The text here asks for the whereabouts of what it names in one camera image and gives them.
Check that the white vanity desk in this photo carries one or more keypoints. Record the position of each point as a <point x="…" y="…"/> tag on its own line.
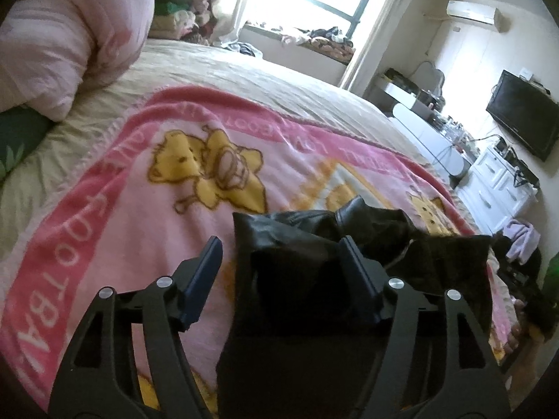
<point x="419" y="131"/>

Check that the green object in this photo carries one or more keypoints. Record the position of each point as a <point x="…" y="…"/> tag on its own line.
<point x="552" y="279"/>

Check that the clothes heap on windowsill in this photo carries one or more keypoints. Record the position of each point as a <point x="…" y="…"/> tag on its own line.
<point x="327" y="39"/>

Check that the pink printed blanket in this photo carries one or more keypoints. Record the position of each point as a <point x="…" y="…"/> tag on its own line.
<point x="131" y="227"/>

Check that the dark cloth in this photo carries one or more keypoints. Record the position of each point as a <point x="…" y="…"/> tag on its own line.
<point x="506" y="266"/>

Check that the green leaf-print pillow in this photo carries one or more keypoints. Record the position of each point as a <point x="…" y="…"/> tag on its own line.
<point x="22" y="135"/>

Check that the black television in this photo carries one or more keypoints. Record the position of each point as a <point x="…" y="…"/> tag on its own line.
<point x="524" y="113"/>

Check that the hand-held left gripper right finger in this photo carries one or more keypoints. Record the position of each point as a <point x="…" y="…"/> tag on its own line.
<point x="362" y="279"/>

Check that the pile of folded clothes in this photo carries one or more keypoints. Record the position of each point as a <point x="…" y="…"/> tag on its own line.
<point x="174" y="17"/>

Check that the bed with beige sheet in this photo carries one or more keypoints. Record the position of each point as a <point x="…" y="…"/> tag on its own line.
<point x="218" y="74"/>

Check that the lavender cloth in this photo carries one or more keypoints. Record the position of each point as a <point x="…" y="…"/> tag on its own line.
<point x="519" y="235"/>

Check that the black storage box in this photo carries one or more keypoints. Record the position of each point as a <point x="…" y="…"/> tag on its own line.
<point x="395" y="77"/>

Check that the pink quilt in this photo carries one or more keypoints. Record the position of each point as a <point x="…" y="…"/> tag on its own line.
<point x="65" y="43"/>

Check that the black leather jacket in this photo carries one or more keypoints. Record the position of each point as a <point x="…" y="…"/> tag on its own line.
<point x="297" y="270"/>

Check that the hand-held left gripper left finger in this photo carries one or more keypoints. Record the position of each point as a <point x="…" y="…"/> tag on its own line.
<point x="203" y="279"/>

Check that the white dresser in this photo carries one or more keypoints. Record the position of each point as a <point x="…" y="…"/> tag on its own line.
<point x="484" y="187"/>

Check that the white curtain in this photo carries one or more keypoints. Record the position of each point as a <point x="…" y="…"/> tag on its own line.
<point x="233" y="4"/>
<point x="375" y="43"/>

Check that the white air conditioner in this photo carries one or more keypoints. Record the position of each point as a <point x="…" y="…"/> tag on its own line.
<point x="471" y="11"/>

